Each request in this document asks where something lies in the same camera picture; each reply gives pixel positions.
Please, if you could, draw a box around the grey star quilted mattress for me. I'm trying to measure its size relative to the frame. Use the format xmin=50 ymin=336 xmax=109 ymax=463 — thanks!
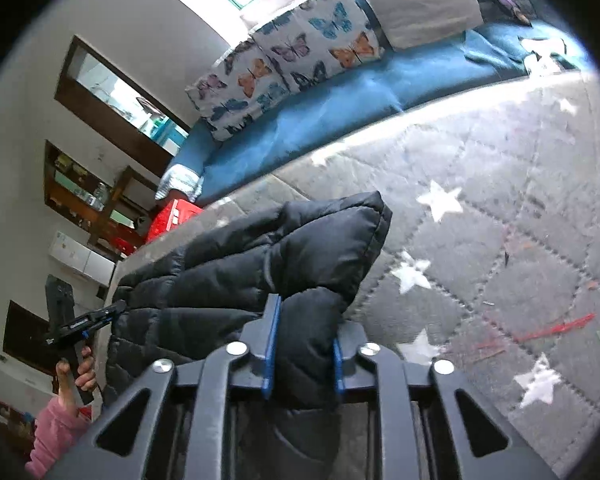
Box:
xmin=116 ymin=70 xmax=600 ymax=477

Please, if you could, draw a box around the butterfly pillow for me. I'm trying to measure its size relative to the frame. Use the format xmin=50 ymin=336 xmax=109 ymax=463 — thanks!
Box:
xmin=250 ymin=0 xmax=384 ymax=93
xmin=185 ymin=38 xmax=290 ymax=142

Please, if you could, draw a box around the black puffer down jacket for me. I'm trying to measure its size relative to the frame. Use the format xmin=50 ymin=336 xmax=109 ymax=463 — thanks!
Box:
xmin=104 ymin=192 xmax=391 ymax=479

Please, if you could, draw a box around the purple folded umbrella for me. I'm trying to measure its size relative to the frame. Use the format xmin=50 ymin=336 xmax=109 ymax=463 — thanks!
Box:
xmin=490 ymin=0 xmax=532 ymax=27

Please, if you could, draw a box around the person left hand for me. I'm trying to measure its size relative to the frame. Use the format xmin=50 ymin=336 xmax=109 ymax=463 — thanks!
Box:
xmin=56 ymin=346 xmax=97 ymax=416

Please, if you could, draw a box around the white refrigerator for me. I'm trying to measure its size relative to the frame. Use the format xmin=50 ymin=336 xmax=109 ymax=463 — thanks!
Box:
xmin=48 ymin=231 xmax=116 ymax=287

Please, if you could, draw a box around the brown wooden cabinet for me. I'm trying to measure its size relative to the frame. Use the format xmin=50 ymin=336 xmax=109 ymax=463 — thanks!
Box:
xmin=43 ymin=142 xmax=157 ymax=261

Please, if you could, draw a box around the pink sleeved left forearm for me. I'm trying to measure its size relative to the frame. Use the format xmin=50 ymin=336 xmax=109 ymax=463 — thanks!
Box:
xmin=26 ymin=396 xmax=91 ymax=479

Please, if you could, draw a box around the right butterfly pillow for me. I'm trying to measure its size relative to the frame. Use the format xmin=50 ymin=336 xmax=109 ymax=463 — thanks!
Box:
xmin=250 ymin=0 xmax=384 ymax=93

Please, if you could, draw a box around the red plastic stool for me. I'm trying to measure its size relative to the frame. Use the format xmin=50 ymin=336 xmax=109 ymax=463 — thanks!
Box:
xmin=146 ymin=200 xmax=202 ymax=243

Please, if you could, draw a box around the left butterfly pillow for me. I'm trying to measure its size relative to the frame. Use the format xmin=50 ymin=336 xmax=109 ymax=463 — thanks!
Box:
xmin=185 ymin=38 xmax=290 ymax=142

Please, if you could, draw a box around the white plain pillow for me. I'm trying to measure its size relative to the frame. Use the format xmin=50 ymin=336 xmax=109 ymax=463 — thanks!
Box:
xmin=366 ymin=0 xmax=483 ymax=50

